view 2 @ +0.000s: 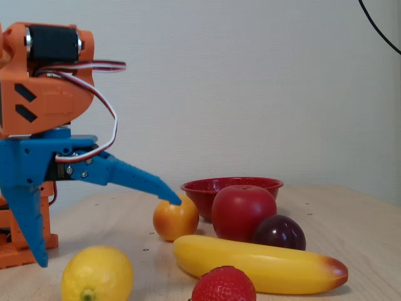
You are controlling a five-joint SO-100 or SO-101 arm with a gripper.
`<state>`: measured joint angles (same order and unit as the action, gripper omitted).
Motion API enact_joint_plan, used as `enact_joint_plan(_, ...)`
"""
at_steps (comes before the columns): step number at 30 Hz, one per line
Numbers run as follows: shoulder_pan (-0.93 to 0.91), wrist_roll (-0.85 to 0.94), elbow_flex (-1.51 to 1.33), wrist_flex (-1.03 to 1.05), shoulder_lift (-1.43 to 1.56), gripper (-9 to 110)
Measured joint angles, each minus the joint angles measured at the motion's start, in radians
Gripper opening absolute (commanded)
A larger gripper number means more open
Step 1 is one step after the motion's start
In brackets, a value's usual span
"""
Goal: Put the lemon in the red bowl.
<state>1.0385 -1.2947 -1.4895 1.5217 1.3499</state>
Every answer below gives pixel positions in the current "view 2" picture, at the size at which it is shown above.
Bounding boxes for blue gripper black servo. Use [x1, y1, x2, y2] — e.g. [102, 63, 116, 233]
[0, 127, 183, 268]

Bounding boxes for yellow plastic lemon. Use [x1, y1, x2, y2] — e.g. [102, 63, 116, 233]
[61, 245, 135, 301]

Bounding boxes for orange robot base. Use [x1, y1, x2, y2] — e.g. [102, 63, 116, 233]
[0, 181, 60, 270]

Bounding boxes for red speckled bowl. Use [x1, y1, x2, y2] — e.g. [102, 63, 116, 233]
[180, 177, 284, 223]

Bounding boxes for plastic orange fruit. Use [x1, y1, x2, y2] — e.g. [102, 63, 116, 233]
[152, 194, 201, 242]

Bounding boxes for red plastic apple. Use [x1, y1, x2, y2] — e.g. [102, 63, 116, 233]
[211, 184, 278, 243]

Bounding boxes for red plastic strawberry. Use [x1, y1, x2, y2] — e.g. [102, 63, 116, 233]
[191, 265, 257, 301]

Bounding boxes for yellow plastic banana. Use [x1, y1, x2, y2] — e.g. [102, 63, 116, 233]
[172, 234, 350, 295]

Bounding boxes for dark purple plastic plum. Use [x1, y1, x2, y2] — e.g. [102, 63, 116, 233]
[252, 214, 307, 251]

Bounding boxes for red white black servo cable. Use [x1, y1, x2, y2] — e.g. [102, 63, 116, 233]
[33, 60, 127, 164]

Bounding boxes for thin black hanging cable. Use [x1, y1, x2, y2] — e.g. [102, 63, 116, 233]
[358, 0, 401, 56]

